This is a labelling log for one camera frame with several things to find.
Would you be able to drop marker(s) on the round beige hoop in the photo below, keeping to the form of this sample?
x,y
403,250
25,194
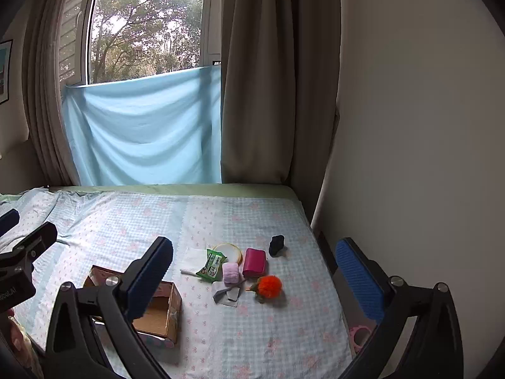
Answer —
x,y
232,250

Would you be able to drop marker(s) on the pink pouch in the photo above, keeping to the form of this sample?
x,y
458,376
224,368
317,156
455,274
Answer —
x,y
254,262

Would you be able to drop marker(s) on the window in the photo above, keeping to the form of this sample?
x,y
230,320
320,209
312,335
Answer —
x,y
146,27

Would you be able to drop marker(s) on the checkered floral blanket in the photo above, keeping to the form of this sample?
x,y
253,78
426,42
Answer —
x,y
244,335

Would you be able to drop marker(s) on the white tissue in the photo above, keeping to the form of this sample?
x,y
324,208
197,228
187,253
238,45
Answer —
x,y
193,258

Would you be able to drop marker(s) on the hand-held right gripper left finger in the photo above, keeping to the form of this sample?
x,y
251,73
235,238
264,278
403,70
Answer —
x,y
150,280

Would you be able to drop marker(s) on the louvered window shutter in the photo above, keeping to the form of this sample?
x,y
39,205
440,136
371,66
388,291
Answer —
x,y
71,27

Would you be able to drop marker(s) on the grey white cloth piece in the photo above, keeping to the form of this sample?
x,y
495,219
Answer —
x,y
229,296

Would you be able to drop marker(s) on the brown curtain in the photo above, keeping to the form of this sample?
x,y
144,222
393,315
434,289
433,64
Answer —
x,y
276,87
43,87

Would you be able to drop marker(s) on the pink plastic object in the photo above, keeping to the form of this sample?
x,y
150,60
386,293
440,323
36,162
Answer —
x,y
361,335

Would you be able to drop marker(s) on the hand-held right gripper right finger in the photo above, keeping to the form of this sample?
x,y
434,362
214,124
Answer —
x,y
359,280

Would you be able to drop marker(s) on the orange fluffy pompom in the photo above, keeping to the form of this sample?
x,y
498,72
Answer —
x,y
270,286

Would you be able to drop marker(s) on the black sock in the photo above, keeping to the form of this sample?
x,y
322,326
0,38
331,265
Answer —
x,y
277,244

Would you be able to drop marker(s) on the green snack packet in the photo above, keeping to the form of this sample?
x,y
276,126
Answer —
x,y
213,266

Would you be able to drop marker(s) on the green bed sheet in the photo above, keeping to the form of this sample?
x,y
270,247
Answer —
x,y
177,189

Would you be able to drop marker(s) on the light blue hanging cloth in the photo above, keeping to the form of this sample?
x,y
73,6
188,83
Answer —
x,y
142,134

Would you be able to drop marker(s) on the cardboard box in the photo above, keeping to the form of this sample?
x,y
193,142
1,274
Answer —
x,y
165,316

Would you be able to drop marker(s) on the framed wall picture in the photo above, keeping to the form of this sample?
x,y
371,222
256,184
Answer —
x,y
4,71

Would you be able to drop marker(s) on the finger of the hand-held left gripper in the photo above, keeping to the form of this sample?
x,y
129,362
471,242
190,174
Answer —
x,y
10,220
37,239

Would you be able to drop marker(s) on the lilac rolled towel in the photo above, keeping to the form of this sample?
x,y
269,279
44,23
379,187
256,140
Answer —
x,y
231,274

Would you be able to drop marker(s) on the white pen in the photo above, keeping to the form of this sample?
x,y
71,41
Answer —
x,y
188,272

